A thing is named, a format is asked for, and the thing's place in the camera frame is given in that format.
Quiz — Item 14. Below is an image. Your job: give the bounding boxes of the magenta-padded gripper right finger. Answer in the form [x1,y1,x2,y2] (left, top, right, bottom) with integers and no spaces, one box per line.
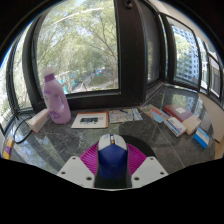
[126,143,169,189]

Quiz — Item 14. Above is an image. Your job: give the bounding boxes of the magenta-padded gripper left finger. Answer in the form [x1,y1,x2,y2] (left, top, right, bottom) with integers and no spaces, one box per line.
[57,142,101,189]

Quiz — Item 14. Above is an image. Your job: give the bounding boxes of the blue and white computer mouse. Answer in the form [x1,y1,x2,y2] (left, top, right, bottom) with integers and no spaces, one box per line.
[97,134,129,181]

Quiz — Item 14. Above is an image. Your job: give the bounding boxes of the white booklet orange edge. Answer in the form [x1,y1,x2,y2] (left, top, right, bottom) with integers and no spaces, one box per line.
[70,111,110,130]

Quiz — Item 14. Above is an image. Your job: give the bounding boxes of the narrow bluish leaflet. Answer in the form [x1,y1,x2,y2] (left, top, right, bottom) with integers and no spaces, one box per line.
[132,107,144,122]

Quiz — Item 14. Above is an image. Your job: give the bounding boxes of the pale printed leaflet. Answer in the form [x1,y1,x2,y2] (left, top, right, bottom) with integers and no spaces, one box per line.
[108,108,134,124]

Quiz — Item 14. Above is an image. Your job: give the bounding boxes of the red book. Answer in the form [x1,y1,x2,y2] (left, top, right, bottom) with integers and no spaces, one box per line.
[162,103,194,123]

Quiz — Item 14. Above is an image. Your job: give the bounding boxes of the beige cardboard box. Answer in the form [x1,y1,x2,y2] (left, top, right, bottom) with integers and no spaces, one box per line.
[27,108,51,134]

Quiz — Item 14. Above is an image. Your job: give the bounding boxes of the purple plastic bottle white cap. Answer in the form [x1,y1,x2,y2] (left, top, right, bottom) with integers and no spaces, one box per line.
[41,66,72,125]

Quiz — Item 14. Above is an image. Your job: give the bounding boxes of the cream-coloured box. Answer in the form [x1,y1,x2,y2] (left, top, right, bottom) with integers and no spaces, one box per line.
[181,114,202,136]

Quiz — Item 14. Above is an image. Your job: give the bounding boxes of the black cable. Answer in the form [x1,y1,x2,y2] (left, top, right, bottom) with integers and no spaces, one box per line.
[11,113,34,145]

